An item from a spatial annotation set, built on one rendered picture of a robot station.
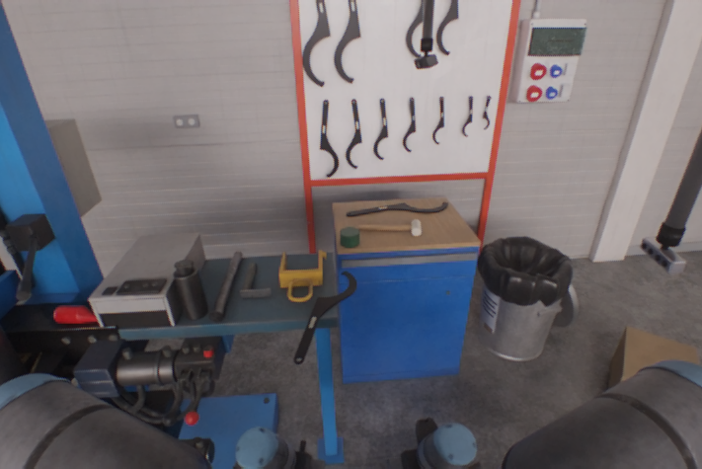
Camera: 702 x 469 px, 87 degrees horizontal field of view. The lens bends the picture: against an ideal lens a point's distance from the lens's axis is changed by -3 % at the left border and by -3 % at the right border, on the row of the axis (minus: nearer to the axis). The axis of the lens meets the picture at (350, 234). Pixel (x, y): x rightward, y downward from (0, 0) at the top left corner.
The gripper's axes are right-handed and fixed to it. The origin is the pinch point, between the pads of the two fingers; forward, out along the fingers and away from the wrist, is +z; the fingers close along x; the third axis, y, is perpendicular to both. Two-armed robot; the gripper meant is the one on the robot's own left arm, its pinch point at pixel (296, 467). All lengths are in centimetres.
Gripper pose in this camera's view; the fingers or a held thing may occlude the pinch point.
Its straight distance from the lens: 132.0
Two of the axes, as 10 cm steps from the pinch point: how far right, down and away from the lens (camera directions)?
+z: 1.8, 6.1, 7.7
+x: -9.8, 0.4, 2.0
